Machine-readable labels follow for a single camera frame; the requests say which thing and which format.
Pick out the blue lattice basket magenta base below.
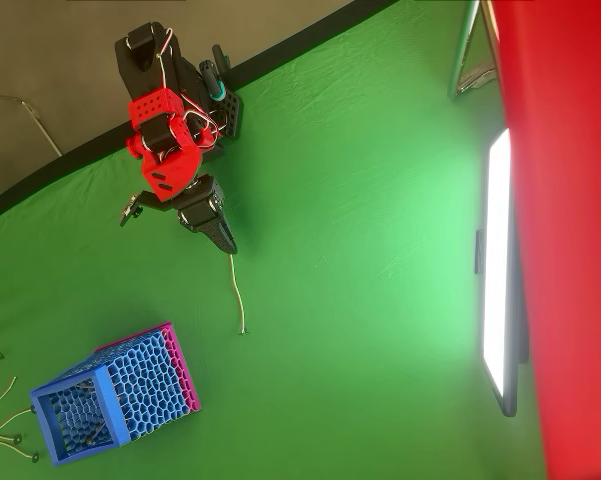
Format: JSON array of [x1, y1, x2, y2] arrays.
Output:
[[28, 321, 202, 468]]

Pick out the black teal table clamp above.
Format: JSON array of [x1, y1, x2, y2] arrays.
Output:
[[198, 43, 231, 104]]

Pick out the green cloth with black rim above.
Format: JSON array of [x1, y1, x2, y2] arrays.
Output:
[[0, 0, 549, 480]]

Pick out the thin grey metal rod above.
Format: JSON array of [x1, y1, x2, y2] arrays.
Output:
[[0, 92, 64, 158]]

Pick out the black LED light panel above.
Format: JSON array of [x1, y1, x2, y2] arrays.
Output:
[[473, 127, 531, 419]]

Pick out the red vertical panel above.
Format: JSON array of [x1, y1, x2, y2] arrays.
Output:
[[489, 0, 601, 480]]

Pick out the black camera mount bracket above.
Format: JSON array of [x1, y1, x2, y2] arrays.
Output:
[[118, 191, 174, 227]]

